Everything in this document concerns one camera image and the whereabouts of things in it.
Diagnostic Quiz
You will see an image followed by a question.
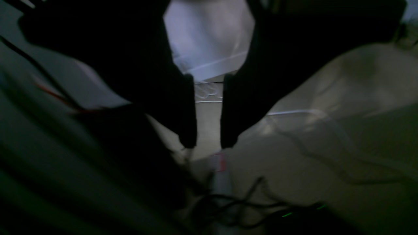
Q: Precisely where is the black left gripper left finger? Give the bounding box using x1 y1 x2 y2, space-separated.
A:
18 0 197 149

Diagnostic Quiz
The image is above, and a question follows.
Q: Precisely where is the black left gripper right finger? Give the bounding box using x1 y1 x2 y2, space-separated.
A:
220 0 407 149

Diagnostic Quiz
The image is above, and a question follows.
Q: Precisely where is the black cable bundle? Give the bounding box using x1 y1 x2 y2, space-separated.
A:
183 176 327 230

